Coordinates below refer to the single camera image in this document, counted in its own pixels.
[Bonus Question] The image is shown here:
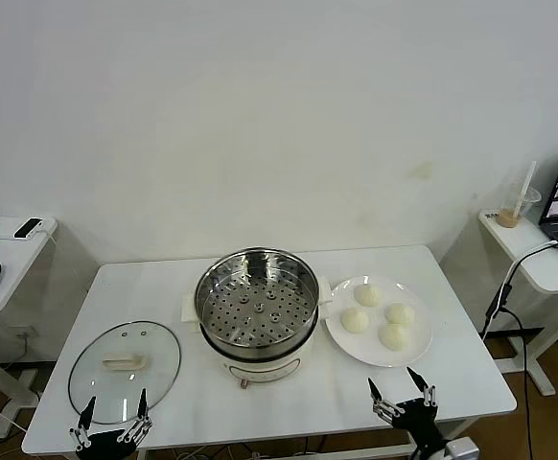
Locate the white table frame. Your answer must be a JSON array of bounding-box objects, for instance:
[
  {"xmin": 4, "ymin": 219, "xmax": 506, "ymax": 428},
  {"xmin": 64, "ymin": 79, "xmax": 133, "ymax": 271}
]
[{"xmin": 134, "ymin": 415, "xmax": 481, "ymax": 460}]

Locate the white side table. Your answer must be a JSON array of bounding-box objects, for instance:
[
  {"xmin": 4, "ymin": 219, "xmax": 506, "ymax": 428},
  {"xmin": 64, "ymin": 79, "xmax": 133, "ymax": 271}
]
[
  {"xmin": 0, "ymin": 216, "xmax": 59, "ymax": 438},
  {"xmin": 478, "ymin": 209, "xmax": 558, "ymax": 397}
]

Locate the white electric cooker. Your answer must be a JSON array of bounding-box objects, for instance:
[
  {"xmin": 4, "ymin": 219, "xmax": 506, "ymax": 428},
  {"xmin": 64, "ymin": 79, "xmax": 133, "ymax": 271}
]
[{"xmin": 178, "ymin": 276, "xmax": 334, "ymax": 390}]

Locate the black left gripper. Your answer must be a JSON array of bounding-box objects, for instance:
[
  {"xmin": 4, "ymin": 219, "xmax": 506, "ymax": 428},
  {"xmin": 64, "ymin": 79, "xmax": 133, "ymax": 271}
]
[{"xmin": 69, "ymin": 387, "xmax": 154, "ymax": 460}]

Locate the glass lid cream handle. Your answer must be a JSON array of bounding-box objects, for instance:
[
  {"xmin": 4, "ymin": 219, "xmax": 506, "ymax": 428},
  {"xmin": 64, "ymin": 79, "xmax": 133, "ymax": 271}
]
[{"xmin": 67, "ymin": 319, "xmax": 183, "ymax": 426}]

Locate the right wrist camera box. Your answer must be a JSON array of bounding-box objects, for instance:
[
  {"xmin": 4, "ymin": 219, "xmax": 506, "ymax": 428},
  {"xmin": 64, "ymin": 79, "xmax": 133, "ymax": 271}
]
[{"xmin": 444, "ymin": 438, "xmax": 479, "ymax": 460}]

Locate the clear plastic drink cup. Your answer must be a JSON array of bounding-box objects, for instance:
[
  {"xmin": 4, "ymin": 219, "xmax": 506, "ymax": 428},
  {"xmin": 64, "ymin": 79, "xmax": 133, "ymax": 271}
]
[{"xmin": 495, "ymin": 184, "xmax": 543, "ymax": 229}]

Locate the black floor bar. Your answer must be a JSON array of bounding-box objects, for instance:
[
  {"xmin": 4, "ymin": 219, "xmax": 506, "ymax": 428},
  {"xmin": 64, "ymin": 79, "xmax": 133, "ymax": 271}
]
[
  {"xmin": 0, "ymin": 359, "xmax": 58, "ymax": 373},
  {"xmin": 482, "ymin": 327, "xmax": 546, "ymax": 339}
]

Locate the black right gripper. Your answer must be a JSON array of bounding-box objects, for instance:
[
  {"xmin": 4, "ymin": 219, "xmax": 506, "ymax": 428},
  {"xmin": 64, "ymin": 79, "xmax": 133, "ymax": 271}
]
[{"xmin": 368, "ymin": 366, "xmax": 446, "ymax": 451}]

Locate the white steamed baozi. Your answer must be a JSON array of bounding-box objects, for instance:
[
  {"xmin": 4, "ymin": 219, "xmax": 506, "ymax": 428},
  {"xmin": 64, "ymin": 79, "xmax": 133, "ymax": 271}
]
[
  {"xmin": 354, "ymin": 283, "xmax": 384, "ymax": 309},
  {"xmin": 384, "ymin": 302, "xmax": 416, "ymax": 327},
  {"xmin": 378, "ymin": 323, "xmax": 417, "ymax": 353},
  {"xmin": 339, "ymin": 308, "xmax": 371, "ymax": 335}
]

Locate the perforated steel steamer basket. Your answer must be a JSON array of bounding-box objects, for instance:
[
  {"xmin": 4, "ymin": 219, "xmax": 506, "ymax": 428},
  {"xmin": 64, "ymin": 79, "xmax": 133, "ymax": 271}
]
[{"xmin": 193, "ymin": 246, "xmax": 322, "ymax": 360}]

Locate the black laptop charger cable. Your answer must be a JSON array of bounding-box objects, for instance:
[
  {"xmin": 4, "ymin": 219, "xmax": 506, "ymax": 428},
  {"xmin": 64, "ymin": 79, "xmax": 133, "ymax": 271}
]
[{"xmin": 480, "ymin": 239, "xmax": 558, "ymax": 460}]

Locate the black smartphone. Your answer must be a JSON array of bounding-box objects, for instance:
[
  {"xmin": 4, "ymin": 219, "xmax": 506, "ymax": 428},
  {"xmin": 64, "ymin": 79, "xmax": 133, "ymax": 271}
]
[{"xmin": 12, "ymin": 218, "xmax": 44, "ymax": 240}]

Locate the white round plate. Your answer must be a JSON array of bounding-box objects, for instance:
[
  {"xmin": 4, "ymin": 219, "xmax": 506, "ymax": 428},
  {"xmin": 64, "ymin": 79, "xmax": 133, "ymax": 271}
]
[{"xmin": 325, "ymin": 274, "xmax": 434, "ymax": 368}]

